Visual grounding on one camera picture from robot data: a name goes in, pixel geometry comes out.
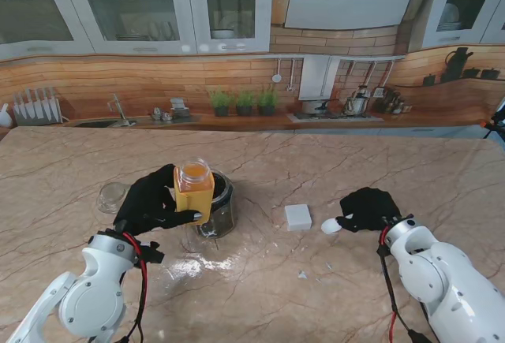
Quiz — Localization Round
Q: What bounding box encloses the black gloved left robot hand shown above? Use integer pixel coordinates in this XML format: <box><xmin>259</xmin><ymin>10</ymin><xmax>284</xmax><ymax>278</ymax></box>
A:
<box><xmin>113</xmin><ymin>163</ymin><xmax>204</xmax><ymax>237</ymax></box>

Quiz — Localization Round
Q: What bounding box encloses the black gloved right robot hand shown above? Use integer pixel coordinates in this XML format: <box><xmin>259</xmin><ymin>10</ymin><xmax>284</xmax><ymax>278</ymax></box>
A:
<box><xmin>339</xmin><ymin>187</ymin><xmax>403</xmax><ymax>234</ymax></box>

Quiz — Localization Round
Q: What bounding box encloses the domed glass jar lid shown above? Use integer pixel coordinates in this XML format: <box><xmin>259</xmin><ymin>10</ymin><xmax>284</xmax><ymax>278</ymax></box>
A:
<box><xmin>96</xmin><ymin>183</ymin><xmax>131</xmax><ymax>214</ymax></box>

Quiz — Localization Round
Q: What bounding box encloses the white plastic spoon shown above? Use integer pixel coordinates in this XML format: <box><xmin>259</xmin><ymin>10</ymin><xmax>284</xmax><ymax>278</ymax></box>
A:
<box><xmin>320</xmin><ymin>218</ymin><xmax>342</xmax><ymax>235</ymax></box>

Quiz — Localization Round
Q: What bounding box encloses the yellow coffee jar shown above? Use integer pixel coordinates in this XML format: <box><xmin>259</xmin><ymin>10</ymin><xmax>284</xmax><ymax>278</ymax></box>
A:
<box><xmin>173</xmin><ymin>157</ymin><xmax>216</xmax><ymax>226</ymax></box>

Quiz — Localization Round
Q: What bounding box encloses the white square jar lid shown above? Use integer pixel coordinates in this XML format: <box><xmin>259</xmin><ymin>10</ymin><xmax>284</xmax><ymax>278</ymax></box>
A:
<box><xmin>284</xmin><ymin>203</ymin><xmax>313</xmax><ymax>233</ymax></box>

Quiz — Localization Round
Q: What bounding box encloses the glass jar with coffee beans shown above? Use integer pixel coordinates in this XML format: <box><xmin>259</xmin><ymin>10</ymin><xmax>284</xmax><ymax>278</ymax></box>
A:
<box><xmin>192</xmin><ymin>172</ymin><xmax>236</xmax><ymax>240</ymax></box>

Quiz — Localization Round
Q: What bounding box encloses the printed kitchen backdrop banner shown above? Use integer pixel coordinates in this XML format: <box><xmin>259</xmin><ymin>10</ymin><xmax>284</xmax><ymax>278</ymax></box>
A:
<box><xmin>0</xmin><ymin>0</ymin><xmax>505</xmax><ymax>139</ymax></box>

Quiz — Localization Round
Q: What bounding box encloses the black tripod with orange clip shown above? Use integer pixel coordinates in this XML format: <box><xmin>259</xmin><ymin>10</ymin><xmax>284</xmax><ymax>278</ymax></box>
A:
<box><xmin>481</xmin><ymin>97</ymin><xmax>505</xmax><ymax>140</ymax></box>

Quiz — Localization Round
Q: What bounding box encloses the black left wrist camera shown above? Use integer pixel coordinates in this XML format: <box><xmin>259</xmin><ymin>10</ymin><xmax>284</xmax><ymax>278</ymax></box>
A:
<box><xmin>137</xmin><ymin>240</ymin><xmax>166</xmax><ymax>266</ymax></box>

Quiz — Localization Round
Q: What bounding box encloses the red black right wrist cable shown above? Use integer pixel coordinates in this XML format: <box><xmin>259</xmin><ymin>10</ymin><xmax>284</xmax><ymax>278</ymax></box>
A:
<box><xmin>377</xmin><ymin>228</ymin><xmax>435</xmax><ymax>343</ymax></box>

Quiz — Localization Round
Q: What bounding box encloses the red black wrist cable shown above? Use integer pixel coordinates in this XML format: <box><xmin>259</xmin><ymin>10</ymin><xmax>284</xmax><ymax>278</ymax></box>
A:
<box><xmin>118</xmin><ymin>232</ymin><xmax>149</xmax><ymax>343</ymax></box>
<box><xmin>377</xmin><ymin>228</ymin><xmax>435</xmax><ymax>343</ymax></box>

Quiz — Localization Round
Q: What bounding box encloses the red black left wrist cable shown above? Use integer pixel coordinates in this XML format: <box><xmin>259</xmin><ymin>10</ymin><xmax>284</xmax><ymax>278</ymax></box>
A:
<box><xmin>118</xmin><ymin>232</ymin><xmax>149</xmax><ymax>343</ymax></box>

